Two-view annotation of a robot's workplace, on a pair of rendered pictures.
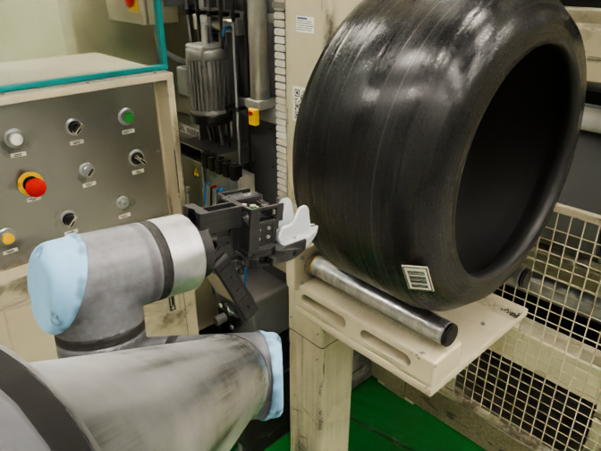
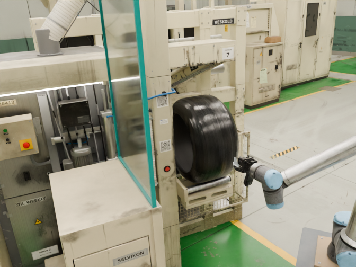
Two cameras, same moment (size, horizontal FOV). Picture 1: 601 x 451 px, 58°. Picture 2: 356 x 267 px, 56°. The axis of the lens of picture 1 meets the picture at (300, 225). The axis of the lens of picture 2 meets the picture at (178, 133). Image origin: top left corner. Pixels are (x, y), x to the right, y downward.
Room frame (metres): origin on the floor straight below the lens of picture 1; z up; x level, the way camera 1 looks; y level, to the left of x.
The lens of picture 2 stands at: (0.40, 1.75, 2.02)
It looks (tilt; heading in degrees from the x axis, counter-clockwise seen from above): 21 degrees down; 290
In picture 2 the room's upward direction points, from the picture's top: 3 degrees counter-clockwise
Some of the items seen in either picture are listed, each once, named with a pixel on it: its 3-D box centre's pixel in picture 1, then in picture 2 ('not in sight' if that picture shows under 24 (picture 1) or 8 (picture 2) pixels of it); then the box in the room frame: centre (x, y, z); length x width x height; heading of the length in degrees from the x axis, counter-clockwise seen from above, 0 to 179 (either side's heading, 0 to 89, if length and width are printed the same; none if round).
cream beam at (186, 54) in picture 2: not in sight; (190, 53); (1.10, -0.55, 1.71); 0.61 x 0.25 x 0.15; 43
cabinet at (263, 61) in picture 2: not in sight; (257, 74); (1.13, -5.30, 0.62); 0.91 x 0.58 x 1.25; 54
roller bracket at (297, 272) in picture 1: (353, 241); (174, 182); (1.12, -0.12, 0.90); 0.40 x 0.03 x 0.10; 133
